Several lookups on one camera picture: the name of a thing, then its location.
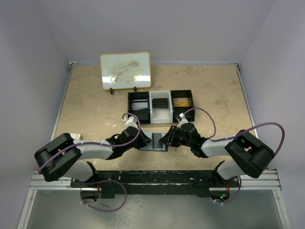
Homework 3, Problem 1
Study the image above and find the whiteboard with wooden frame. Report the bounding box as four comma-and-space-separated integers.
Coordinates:
100, 52, 152, 90

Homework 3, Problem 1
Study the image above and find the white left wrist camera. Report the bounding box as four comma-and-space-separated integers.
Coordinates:
122, 116, 138, 129

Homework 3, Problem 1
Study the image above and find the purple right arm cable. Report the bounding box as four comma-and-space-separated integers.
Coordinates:
182, 107, 286, 156

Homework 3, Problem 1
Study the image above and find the gold card in tray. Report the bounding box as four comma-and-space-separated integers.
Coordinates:
173, 98, 191, 107

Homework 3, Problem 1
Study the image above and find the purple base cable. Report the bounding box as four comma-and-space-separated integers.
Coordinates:
213, 176, 243, 206
80, 180, 127, 212

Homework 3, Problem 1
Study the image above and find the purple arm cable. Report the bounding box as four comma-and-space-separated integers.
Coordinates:
182, 107, 286, 156
38, 113, 141, 174

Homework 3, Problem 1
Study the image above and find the white card in tray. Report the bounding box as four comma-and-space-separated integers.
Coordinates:
131, 99, 149, 110

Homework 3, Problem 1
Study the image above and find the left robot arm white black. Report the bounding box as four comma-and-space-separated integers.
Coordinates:
34, 126, 152, 187

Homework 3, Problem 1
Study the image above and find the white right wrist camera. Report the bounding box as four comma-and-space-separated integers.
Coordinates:
177, 113, 188, 125

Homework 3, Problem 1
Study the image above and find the white middle tray compartment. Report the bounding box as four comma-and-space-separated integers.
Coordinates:
149, 91, 173, 124

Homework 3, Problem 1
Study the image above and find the black tray compartment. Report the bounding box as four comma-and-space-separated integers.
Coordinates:
128, 92, 151, 124
170, 90, 195, 123

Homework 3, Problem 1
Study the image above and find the black left tray compartment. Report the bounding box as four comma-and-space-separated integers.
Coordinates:
128, 92, 151, 124

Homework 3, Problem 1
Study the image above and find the blue leather card holder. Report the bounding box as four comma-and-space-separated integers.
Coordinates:
140, 133, 168, 152

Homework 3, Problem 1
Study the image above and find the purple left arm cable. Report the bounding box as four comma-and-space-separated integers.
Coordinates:
38, 113, 141, 174

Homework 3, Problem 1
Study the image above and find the aluminium frame rail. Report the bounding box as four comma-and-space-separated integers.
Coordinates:
241, 169, 282, 190

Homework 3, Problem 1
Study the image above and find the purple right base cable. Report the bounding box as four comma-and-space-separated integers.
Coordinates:
213, 176, 243, 206

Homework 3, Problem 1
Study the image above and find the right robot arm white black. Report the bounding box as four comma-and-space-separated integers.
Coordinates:
159, 123, 275, 187

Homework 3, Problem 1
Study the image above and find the black card case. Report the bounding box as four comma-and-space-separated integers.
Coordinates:
152, 98, 169, 108

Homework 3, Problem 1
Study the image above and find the black right tray compartment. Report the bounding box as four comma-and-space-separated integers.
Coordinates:
170, 90, 195, 123

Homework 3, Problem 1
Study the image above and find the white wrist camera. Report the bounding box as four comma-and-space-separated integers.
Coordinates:
122, 116, 138, 129
177, 113, 188, 125

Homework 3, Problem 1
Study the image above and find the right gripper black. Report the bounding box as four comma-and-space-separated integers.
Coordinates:
159, 125, 193, 148

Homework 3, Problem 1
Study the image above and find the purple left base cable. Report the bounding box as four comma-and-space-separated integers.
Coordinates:
80, 180, 127, 212

